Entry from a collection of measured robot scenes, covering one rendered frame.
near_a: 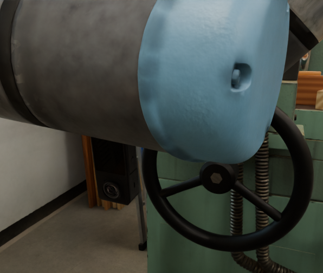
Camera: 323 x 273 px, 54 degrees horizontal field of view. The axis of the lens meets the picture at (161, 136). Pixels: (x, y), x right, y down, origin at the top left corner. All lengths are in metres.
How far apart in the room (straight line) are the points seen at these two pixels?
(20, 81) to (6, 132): 1.70
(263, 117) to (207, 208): 0.64
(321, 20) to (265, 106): 0.12
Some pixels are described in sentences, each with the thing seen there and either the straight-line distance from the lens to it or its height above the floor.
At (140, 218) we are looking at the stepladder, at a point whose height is 0.18.
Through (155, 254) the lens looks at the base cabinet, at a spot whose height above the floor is 0.49.
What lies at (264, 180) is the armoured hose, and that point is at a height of 0.79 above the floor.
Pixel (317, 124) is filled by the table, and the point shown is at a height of 0.87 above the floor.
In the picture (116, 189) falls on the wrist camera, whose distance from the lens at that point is 0.37.
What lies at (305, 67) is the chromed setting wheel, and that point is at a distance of 0.94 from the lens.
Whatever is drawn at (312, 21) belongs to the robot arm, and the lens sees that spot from 0.26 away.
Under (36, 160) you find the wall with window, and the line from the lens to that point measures 2.05.
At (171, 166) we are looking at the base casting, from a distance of 0.77.
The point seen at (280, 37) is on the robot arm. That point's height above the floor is 1.01.
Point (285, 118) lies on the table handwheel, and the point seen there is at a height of 0.91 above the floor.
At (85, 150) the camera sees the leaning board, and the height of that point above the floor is 0.41.
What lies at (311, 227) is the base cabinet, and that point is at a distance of 0.77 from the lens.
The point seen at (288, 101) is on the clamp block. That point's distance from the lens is 0.60.
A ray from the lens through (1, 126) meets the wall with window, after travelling 1.84.
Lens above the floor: 1.00
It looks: 14 degrees down
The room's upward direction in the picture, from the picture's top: straight up
